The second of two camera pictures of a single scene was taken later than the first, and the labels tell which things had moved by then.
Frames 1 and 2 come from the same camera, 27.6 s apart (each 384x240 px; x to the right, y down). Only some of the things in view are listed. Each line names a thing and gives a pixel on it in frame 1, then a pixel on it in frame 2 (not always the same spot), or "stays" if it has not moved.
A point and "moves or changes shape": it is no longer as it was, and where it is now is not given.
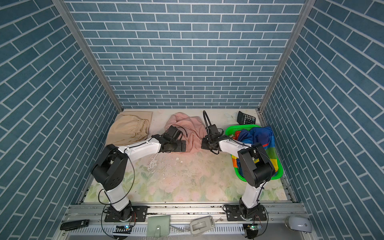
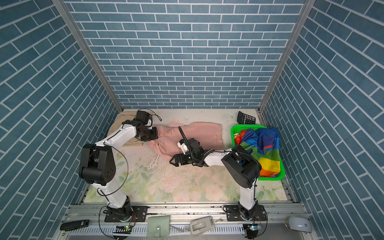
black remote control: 74,225 stays
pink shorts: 192,129 moves or changes shape
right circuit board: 253,227 stays
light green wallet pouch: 158,226 stays
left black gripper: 179,147 to 154,134
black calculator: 243,119 stays
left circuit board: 126,229 stays
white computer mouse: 299,223 stays
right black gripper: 203,145 to 181,158
